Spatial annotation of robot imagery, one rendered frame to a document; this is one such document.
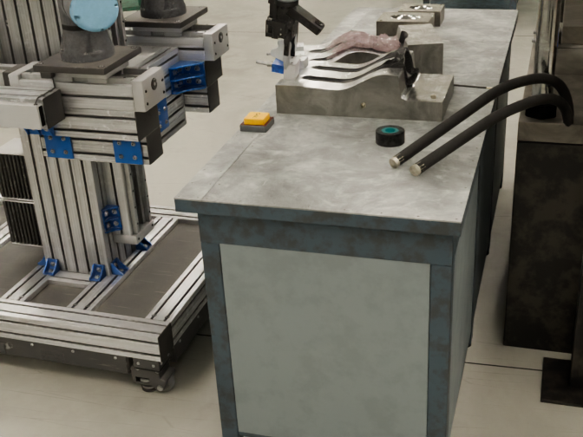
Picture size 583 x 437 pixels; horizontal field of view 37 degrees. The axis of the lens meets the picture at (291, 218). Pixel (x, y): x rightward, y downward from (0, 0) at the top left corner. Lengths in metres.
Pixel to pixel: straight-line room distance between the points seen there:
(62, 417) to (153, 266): 0.63
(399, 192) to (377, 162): 0.20
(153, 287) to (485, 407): 1.14
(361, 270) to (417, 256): 0.15
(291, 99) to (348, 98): 0.17
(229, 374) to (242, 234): 0.44
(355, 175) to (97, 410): 1.14
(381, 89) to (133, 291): 1.07
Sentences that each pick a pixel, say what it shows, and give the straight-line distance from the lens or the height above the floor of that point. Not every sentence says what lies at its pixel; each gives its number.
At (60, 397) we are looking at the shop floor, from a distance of 2.90.
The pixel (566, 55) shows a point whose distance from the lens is 3.04.
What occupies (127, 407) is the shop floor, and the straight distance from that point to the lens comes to 2.79.
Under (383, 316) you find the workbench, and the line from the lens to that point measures 2.16.
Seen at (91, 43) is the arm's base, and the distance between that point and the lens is 2.50.
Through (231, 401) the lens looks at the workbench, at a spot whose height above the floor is 0.18.
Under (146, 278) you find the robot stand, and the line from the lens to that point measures 3.02.
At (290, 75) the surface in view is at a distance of 2.67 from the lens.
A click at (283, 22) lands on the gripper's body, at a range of 2.60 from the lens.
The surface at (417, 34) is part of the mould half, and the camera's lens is 3.06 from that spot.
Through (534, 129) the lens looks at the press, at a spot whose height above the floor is 0.76.
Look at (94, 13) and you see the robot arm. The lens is 2.33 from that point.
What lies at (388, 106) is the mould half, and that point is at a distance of 2.57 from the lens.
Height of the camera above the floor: 1.69
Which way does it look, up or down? 26 degrees down
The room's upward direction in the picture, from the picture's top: 3 degrees counter-clockwise
